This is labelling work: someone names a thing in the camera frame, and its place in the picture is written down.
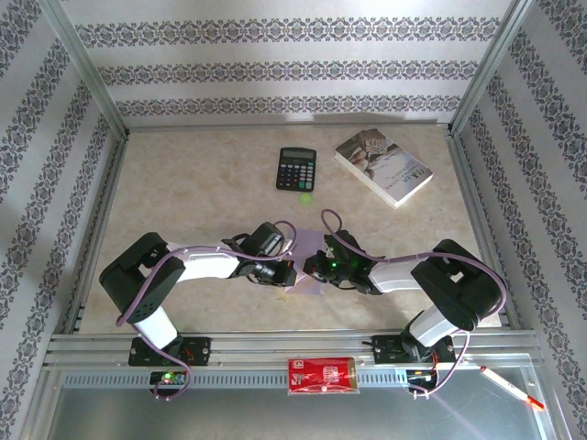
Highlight paperback book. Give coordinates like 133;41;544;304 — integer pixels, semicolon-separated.
334;128;435;210

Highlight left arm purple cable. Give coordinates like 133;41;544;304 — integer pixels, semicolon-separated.
115;220;297;402

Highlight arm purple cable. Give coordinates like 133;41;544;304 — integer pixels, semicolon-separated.
115;220;297;402
319;208;509;400

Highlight controller board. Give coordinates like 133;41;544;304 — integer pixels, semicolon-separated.
406;368;440;391
150;369;190;391

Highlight aluminium table edge rail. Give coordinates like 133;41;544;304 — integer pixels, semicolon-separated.
61;135;130;335
447;132;524;331
126;119;453;135

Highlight purple paper sheet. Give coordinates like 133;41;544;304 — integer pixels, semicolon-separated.
283;227;326;296

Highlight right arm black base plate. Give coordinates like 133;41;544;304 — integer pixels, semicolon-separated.
371;334;456;367

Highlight black calculator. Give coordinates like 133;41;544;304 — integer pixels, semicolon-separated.
275;147;318;193

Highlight aluminium mounting rail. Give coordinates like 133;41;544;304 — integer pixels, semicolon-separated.
43;332;543;369

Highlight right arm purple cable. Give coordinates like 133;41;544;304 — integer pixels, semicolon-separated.
319;208;509;400

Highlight red white pen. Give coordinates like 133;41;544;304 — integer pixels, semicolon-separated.
479;365;547;411

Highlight left controller board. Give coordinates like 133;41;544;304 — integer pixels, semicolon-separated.
150;369;190;391

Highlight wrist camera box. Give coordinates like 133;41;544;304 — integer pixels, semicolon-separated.
322;228;364;263
247;222;295;257

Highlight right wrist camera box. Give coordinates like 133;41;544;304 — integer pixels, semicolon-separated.
322;228;364;263

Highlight slotted grey cable duct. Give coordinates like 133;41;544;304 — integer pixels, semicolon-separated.
61;368;414;390

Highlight red packet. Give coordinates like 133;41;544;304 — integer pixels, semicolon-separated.
287;357;362;396

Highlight right controller board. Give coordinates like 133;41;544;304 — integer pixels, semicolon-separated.
406;368;440;391

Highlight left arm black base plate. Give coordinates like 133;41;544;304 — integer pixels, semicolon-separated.
127;336;213;368

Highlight aluminium frame post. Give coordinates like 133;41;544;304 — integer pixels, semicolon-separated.
39;0;130;138
447;0;537;138

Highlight steel sheet tray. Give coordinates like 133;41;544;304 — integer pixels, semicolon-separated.
27;368;568;440

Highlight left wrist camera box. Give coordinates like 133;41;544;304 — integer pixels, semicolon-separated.
247;222;295;257

